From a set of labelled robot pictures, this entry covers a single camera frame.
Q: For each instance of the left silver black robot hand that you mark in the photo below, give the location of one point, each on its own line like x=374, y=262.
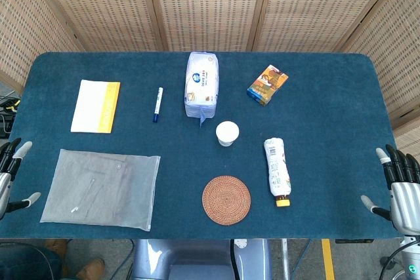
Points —
x=5, y=181

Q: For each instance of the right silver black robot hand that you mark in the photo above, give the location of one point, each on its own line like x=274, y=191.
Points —
x=405, y=198

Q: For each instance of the white paper cup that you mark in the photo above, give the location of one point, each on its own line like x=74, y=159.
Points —
x=227, y=132

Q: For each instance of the brown round woven coaster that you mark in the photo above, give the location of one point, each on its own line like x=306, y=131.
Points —
x=226, y=200

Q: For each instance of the yellow black tool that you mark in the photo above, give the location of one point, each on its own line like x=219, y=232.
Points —
x=11, y=107

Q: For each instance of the brown leather shoe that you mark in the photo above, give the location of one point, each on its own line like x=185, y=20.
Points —
x=92, y=270
x=57, y=247

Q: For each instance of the dark teal trouser leg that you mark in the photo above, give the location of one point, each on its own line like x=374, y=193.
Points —
x=26, y=265

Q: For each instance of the blue felt table cover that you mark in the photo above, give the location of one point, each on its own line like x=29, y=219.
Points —
x=321, y=149

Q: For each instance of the grey zip plastic bag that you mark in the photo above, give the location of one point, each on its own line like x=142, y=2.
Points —
x=101, y=189

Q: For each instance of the white bottle with yellow cap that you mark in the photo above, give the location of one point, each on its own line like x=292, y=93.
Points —
x=277, y=170

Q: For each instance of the metal table leg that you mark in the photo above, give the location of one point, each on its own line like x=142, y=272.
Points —
x=285, y=260

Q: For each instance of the woven bamboo screen panel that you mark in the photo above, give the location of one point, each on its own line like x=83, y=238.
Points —
x=19, y=24
x=210, y=4
x=321, y=4
x=98, y=4
x=397, y=47

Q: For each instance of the white blue marker pen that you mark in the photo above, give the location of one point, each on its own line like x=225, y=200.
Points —
x=157, y=104

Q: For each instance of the orange blue carton box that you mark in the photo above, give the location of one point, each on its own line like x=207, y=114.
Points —
x=267, y=85

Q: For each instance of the blue grey robot torso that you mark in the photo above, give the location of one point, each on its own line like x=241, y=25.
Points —
x=197, y=260

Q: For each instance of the white tissue pack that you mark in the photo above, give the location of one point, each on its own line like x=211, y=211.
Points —
x=201, y=83

